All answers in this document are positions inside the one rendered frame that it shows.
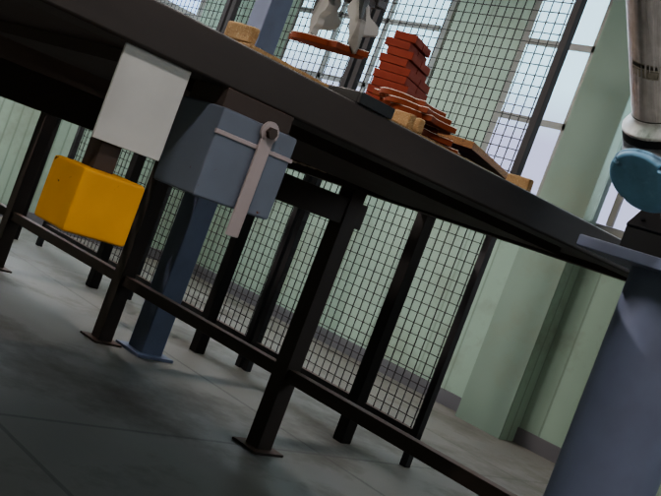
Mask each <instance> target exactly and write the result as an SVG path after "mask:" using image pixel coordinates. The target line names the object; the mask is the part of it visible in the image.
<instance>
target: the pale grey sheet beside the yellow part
mask: <svg viewBox="0 0 661 496"><path fill-rule="evenodd" d="M191 73H192V72H190V71H188V70H186V69H184V68H182V67H180V66H178V65H175V64H173V63H171V62H169V61H167V60H165V59H162V58H160V57H158V56H156V55H154V54H152V53H150V52H147V51H145V50H143V49H142V48H140V47H138V46H135V45H133V44H131V43H129V42H125V45H124V47H123V50H122V53H121V55H120V58H119V61H118V64H117V66H116V69H115V72H114V75H113V77H112V80H111V83H110V85H109V88H108V91H107V94H106V96H105V99H104V102H103V105H102V107H101V109H100V112H99V114H98V117H97V120H96V123H95V125H94V128H93V131H92V133H91V136H92V137H94V138H97V139H99V140H101V141H104V142H106V143H109V144H112V145H114V146H117V147H120V148H123V149H125V150H128V151H131V152H133V153H136V154H139V155H143V156H146V157H149V158H151V159H154V160H157V161H159V159H160V156H161V153H162V151H163V148H164V145H165V143H166V140H167V137H168V134H169V132H170V129H171V126H172V124H173V121H174V118H175V116H176V113H177V110H178V107H179V105H180V102H181V99H182V97H183V94H184V91H185V89H186V87H187V84H188V81H189V79H190V76H191Z"/></svg>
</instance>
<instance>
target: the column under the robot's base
mask: <svg viewBox="0 0 661 496"><path fill-rule="evenodd" d="M576 244H577V245H578V246H580V247H583V248H585V249H587V250H589V251H591V252H593V253H595V254H597V255H600V256H602V257H604V258H606V259H608V260H610V261H612V262H614V263H617V264H619V265H621V266H623V267H625V268H627V269H629V270H630V272H629V275H628V277H627V280H626V282H625V285H624V288H623V290H622V293H621V295H620V298H619V301H618V303H617V306H616V308H615V311H614V314H613V316H612V319H611V321H610V324H609V327H608V329H607V332H606V334H605V337H604V339H603V341H602V344H601V346H600V349H599V352H598V354H597V357H596V359H595V362H594V365H593V367H592V370H591V372H590V375H589V377H588V380H587V383H586V385H585V388H584V390H583V393H582V396H581V398H580V401H579V403H578V406H577V409H576V411H575V414H574V416H573V419H572V422H571V426H570V428H569V431H568V434H567V436H566V439H565V441H564V444H563V447H562V448H561V451H560V453H559V456H558V459H557V461H556V464H555V466H554V469H553V471H552V474H551V477H550V479H549V482H548V484H547V487H546V490H545V492H544V495H543V496H656V493H657V491H658V488H659V486H660V483H661V258H658V257H655V256H651V255H648V254H645V253H642V252H638V251H635V250H632V249H630V248H626V247H623V246H620V245H616V244H613V243H610V242H607V241H603V240H600V239H597V238H593V237H590V236H587V235H584V234H580V235H579V236H578V239H577V242H576Z"/></svg>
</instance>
